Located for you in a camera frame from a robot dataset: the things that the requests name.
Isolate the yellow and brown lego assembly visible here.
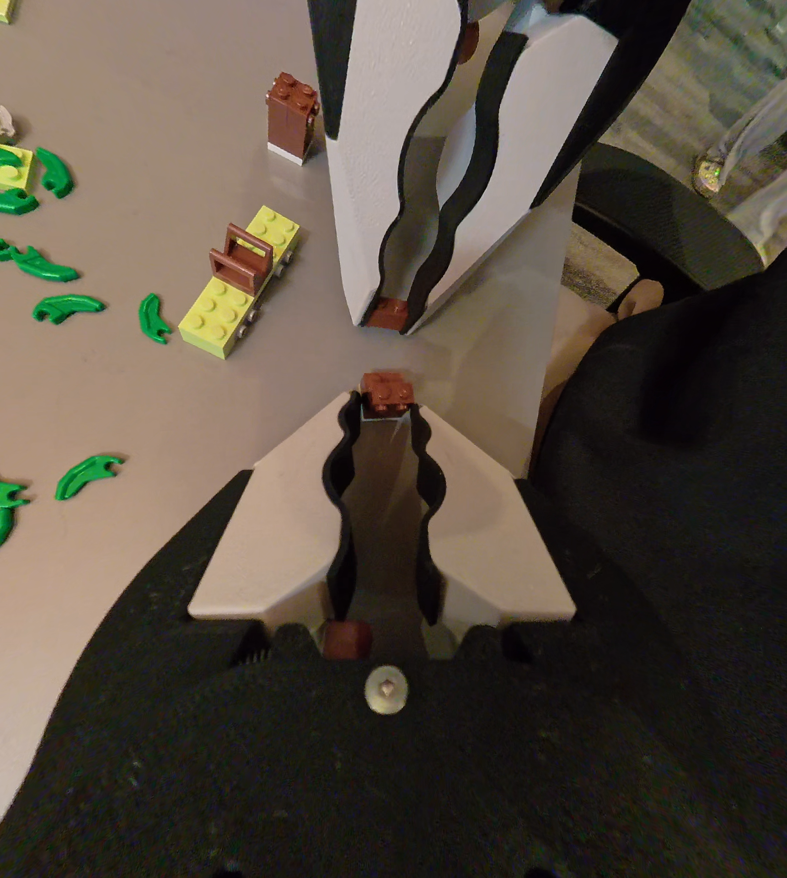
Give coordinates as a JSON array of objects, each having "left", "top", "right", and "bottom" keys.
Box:
[{"left": 178, "top": 204, "right": 302, "bottom": 362}]

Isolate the small brown toy brick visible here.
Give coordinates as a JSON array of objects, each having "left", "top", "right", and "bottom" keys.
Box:
[{"left": 366, "top": 298, "right": 411, "bottom": 333}]

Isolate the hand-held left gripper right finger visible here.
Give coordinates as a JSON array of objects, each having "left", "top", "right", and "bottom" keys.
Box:
[{"left": 407, "top": 405, "right": 578, "bottom": 658}]

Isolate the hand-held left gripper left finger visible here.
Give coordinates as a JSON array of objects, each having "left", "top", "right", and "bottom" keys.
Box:
[{"left": 187, "top": 391, "right": 365, "bottom": 642}]

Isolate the brown toy clip piece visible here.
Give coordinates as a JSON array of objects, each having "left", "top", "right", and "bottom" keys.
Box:
[
  {"left": 226, "top": 223, "right": 275, "bottom": 275},
  {"left": 209, "top": 247, "right": 260, "bottom": 297}
]

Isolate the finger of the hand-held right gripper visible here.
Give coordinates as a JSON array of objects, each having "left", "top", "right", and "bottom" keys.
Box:
[
  {"left": 399, "top": 12, "right": 619, "bottom": 337},
  {"left": 326, "top": 0, "right": 482, "bottom": 330}
]

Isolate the black office chair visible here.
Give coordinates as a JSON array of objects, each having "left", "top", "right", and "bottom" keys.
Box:
[{"left": 570, "top": 0, "right": 787, "bottom": 294}]

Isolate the person's black clothing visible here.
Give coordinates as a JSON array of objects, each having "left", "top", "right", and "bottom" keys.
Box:
[{"left": 534, "top": 226, "right": 787, "bottom": 878}]

